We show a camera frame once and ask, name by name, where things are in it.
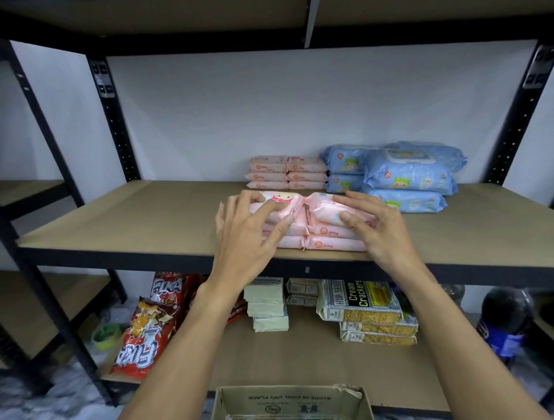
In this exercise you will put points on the person's left hand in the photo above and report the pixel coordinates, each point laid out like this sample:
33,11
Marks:
240,246

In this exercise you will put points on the person's right hand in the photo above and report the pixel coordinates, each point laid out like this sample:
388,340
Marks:
389,242

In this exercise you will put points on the person's left middle finger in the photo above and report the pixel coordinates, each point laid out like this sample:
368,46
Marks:
252,202

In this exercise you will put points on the person's left thumb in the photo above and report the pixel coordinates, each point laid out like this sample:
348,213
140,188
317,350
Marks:
280,232

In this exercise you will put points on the person's left little finger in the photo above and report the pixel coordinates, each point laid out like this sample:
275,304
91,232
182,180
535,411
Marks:
219,220

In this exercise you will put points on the person's right thumb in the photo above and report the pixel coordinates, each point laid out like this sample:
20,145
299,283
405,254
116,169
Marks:
352,220

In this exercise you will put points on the pink wipes pack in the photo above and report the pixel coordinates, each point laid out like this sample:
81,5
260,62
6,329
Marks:
322,210
289,205

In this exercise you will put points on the person's right forearm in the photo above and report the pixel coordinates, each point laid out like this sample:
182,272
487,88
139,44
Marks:
458,346

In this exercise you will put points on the person's left forearm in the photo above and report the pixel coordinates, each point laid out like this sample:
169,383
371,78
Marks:
186,346

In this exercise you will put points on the pile of pink wipes packets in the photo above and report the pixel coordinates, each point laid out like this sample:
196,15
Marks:
288,173
329,243

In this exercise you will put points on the pale printed packet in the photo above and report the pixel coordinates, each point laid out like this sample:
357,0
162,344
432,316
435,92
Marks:
302,286
302,301

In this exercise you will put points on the pale green packet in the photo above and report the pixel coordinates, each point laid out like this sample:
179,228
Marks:
272,324
266,309
264,290

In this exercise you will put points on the blue wipes pack with lid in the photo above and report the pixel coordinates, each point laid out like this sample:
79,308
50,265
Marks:
407,173

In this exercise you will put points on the cream cracker packet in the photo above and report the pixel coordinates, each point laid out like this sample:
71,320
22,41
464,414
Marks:
359,303
381,329
376,339

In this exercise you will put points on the brown shelf board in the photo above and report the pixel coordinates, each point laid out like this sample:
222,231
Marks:
311,363
173,13
130,216

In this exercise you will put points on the dark plastic bottle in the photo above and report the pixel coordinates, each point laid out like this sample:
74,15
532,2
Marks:
454,292

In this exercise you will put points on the large red snack bag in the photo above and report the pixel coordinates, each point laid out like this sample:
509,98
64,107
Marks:
145,342

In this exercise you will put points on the green tape roll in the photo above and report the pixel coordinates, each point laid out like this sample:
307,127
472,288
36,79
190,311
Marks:
107,336

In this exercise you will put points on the black metal shelf rack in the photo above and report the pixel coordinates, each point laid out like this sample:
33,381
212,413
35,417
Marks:
30,207
277,41

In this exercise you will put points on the cardboard box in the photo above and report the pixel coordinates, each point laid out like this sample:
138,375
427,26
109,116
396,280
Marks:
290,404

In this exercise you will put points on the dark soda bottle blue label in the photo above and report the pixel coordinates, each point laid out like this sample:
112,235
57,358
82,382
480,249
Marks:
506,320

